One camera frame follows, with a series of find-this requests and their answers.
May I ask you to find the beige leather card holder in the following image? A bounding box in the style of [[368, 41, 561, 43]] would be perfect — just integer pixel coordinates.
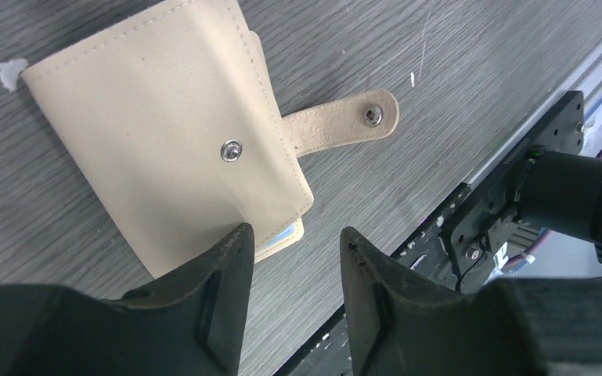
[[22, 1, 399, 277]]

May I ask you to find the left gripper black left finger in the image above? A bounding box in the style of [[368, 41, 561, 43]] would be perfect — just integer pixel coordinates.
[[0, 223, 254, 375]]

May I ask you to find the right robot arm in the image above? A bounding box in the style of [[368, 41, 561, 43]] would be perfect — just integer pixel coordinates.
[[509, 151, 602, 263]]

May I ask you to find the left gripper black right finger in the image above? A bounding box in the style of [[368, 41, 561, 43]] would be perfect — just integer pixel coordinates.
[[340, 227, 602, 375]]

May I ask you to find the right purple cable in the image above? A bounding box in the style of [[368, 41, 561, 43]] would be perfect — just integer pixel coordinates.
[[499, 121, 602, 273]]

